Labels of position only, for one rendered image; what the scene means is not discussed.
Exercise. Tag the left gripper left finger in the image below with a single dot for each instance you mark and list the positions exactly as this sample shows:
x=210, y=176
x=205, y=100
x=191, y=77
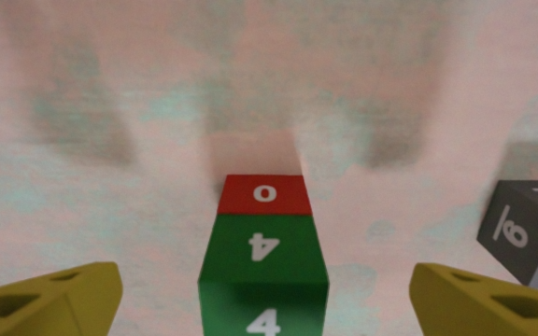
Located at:
x=79, y=301

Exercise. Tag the green block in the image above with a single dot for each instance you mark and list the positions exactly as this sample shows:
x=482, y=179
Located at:
x=263, y=275

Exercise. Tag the red block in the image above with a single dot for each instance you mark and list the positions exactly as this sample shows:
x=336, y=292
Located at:
x=264, y=195

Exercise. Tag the grey block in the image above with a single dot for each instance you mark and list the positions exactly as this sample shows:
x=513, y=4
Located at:
x=509, y=231

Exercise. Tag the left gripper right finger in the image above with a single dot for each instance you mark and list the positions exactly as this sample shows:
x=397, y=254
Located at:
x=448, y=301

